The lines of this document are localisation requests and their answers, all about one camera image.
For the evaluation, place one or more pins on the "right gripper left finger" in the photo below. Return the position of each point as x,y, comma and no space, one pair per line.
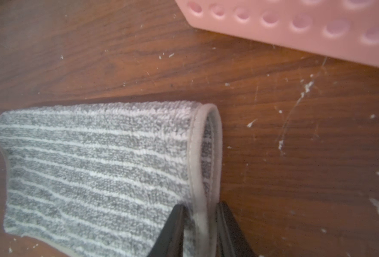
171,238

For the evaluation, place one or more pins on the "pink plastic basket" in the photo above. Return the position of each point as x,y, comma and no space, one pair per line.
343,29

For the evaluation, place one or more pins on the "grey striped dishcloth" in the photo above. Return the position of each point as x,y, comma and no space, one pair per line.
100,180

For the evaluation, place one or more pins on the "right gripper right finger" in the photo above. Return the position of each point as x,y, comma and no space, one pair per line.
231,240

